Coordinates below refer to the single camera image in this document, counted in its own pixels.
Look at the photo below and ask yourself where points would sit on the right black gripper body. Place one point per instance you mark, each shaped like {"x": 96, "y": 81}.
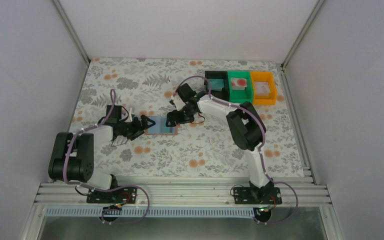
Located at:
{"x": 177, "y": 116}

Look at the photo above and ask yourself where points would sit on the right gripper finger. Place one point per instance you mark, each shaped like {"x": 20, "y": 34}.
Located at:
{"x": 171, "y": 122}
{"x": 172, "y": 116}

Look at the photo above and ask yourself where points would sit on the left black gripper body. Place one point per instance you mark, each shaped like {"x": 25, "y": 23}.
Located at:
{"x": 136, "y": 126}

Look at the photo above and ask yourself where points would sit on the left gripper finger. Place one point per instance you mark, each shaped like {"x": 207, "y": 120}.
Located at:
{"x": 146, "y": 122}
{"x": 135, "y": 133}

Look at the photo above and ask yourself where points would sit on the teal credit card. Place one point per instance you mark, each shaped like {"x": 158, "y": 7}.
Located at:
{"x": 217, "y": 84}
{"x": 169, "y": 129}

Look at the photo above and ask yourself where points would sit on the orange leather card holder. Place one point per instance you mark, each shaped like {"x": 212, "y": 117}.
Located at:
{"x": 157, "y": 128}

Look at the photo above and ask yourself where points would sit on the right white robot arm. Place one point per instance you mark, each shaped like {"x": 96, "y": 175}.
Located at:
{"x": 246, "y": 128}

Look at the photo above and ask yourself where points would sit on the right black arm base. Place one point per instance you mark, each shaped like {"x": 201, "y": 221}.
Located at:
{"x": 268, "y": 195}

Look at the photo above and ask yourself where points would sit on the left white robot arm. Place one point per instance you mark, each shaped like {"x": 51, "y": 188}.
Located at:
{"x": 73, "y": 155}

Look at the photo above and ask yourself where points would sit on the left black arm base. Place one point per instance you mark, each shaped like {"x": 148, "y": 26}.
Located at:
{"x": 117, "y": 197}

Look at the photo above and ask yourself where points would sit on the white red card in green bin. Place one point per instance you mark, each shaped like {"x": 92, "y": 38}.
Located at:
{"x": 238, "y": 84}

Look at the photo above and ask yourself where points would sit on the white card in orange bin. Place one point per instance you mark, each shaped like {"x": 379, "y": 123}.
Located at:
{"x": 262, "y": 89}

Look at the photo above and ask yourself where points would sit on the floral table mat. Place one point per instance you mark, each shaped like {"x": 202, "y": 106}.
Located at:
{"x": 203, "y": 148}

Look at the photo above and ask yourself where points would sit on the black plastic bin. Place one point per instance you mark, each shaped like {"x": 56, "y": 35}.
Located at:
{"x": 225, "y": 93}

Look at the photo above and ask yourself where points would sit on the green plastic bin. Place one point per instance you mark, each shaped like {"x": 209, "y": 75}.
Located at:
{"x": 246, "y": 95}

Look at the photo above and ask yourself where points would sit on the orange plastic bin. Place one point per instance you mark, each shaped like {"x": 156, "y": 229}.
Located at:
{"x": 267, "y": 77}

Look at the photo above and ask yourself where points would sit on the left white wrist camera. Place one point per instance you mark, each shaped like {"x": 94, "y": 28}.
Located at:
{"x": 130, "y": 115}

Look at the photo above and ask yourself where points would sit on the aluminium mounting rail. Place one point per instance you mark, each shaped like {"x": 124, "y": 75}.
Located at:
{"x": 192, "y": 191}

